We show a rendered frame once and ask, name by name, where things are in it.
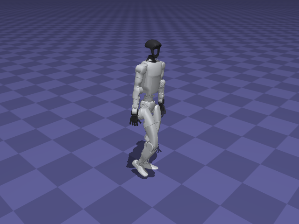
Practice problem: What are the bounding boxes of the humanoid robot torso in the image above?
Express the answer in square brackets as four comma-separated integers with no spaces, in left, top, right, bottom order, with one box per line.
[140,58,162,112]

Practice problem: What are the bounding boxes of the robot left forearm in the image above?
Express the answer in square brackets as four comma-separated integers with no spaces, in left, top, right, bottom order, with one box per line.
[158,86,164,103]

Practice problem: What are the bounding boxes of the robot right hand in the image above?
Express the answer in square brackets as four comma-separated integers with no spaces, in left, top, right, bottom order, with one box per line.
[129,110,141,126]

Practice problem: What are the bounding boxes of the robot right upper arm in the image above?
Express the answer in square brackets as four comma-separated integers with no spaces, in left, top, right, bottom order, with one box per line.
[134,63,147,94]

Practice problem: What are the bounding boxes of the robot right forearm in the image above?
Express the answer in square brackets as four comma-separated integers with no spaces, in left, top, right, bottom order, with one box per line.
[132,87,140,114]

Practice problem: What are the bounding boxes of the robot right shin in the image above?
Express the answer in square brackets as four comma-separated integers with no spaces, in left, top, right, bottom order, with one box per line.
[137,142,157,166]

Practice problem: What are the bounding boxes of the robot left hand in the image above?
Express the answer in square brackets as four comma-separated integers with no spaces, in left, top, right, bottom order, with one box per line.
[158,99,166,117]

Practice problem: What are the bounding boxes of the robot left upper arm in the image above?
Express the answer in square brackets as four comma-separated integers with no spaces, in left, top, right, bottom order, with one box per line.
[159,61,165,87]

